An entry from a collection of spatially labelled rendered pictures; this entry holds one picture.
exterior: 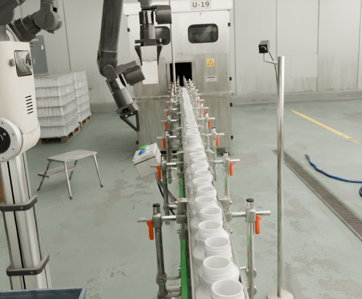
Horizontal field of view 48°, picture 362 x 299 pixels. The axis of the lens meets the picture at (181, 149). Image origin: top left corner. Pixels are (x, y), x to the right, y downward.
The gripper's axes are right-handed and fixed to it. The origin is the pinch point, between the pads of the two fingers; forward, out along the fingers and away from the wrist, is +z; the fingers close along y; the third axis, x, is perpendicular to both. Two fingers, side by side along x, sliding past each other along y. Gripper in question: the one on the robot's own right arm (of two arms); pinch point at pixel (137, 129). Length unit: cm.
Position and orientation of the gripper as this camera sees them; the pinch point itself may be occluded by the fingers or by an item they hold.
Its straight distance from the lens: 142.0
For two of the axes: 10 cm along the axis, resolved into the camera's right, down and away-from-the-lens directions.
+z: 4.0, 8.9, 2.2
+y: -0.1, -2.4, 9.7
